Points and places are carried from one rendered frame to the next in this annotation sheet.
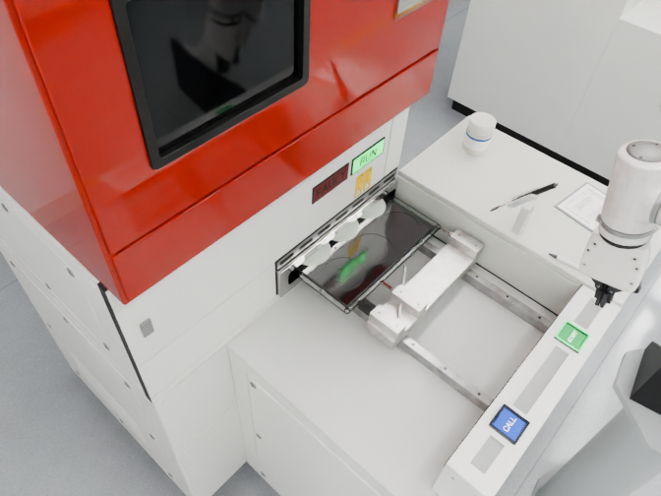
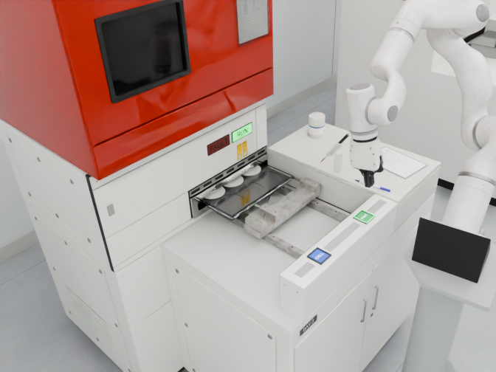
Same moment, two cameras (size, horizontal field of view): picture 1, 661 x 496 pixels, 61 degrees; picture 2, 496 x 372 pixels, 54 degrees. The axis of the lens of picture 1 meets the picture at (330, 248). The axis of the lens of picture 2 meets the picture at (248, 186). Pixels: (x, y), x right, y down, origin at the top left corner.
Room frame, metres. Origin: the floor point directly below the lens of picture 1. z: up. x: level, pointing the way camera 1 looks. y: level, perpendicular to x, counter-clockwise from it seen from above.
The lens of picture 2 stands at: (-0.70, -0.27, 2.01)
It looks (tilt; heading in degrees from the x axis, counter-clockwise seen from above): 34 degrees down; 6
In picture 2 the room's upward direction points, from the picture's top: 3 degrees counter-clockwise
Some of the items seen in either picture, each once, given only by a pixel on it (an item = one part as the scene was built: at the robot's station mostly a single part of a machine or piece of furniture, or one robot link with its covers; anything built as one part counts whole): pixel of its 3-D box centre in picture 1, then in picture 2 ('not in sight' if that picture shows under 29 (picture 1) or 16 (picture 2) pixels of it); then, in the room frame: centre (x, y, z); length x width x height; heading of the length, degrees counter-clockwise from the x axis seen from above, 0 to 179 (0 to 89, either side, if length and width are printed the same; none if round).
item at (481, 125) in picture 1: (478, 134); (317, 125); (1.25, -0.38, 1.01); 0.07 x 0.07 x 0.10
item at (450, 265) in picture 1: (426, 288); (283, 209); (0.83, -0.24, 0.87); 0.36 x 0.08 x 0.03; 142
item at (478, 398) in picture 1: (396, 336); (264, 235); (0.71, -0.17, 0.84); 0.50 x 0.02 x 0.03; 52
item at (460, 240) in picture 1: (466, 243); (309, 184); (0.96, -0.34, 0.89); 0.08 x 0.03 x 0.03; 52
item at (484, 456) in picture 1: (531, 393); (342, 251); (0.56, -0.44, 0.89); 0.55 x 0.09 x 0.14; 142
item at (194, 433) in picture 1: (213, 305); (161, 257); (1.04, 0.36, 0.41); 0.82 x 0.71 x 0.82; 142
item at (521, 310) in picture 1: (460, 270); (308, 201); (0.92, -0.34, 0.84); 0.50 x 0.02 x 0.03; 52
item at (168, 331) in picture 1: (286, 235); (194, 175); (0.83, 0.10, 1.02); 0.82 x 0.03 x 0.40; 142
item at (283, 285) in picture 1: (340, 234); (232, 184); (0.96, -0.02, 0.89); 0.44 x 0.02 x 0.10; 142
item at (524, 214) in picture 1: (519, 207); (334, 155); (0.96, -0.44, 1.03); 0.06 x 0.04 x 0.13; 52
